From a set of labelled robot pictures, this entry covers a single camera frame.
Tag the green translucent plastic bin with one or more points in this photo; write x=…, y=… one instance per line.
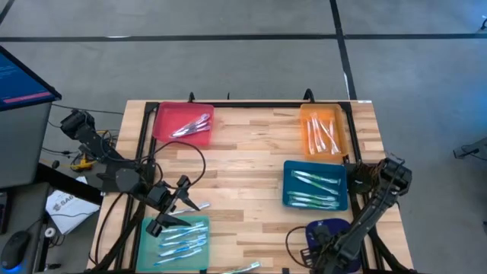
x=146, y=259

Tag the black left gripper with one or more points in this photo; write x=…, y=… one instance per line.
x=163, y=201

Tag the black table clamp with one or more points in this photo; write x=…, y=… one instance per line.
x=191, y=98
x=309, y=91

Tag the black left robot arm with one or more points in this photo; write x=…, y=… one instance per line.
x=91, y=141

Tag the blue screen monitor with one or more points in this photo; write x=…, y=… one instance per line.
x=19, y=80

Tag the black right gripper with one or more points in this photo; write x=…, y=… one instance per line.
x=327, y=251

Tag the red translucent plastic bin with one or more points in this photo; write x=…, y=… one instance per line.
x=167, y=110

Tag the blue toothbrush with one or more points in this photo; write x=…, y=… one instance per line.
x=180, y=229
x=186, y=233
x=182, y=249
x=178, y=258
x=182, y=241

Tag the purple toothbrush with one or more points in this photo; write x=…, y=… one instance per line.
x=201, y=118
x=182, y=133
x=192, y=127
x=203, y=128
x=203, y=206

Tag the navy blue flat tray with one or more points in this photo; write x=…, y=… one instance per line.
x=340, y=226

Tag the white tape roll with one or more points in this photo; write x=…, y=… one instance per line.
x=49, y=232

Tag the grey stand foot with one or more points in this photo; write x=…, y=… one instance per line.
x=470, y=150

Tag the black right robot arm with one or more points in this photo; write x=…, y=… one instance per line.
x=369, y=217

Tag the orange translucent plastic bin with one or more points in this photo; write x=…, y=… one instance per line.
x=323, y=108

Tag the black computer mouse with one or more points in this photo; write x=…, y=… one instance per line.
x=15, y=249

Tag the orange toothbrush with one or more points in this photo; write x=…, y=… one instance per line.
x=332, y=127
x=309, y=135
x=329, y=137
x=317, y=131

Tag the white printed paper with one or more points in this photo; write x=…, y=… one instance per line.
x=72, y=213

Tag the teal blue plastic bin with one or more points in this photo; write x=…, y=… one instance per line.
x=289, y=167

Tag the small black floor object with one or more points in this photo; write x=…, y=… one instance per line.
x=56, y=164

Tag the black desk crossbar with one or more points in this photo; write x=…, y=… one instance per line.
x=68, y=186

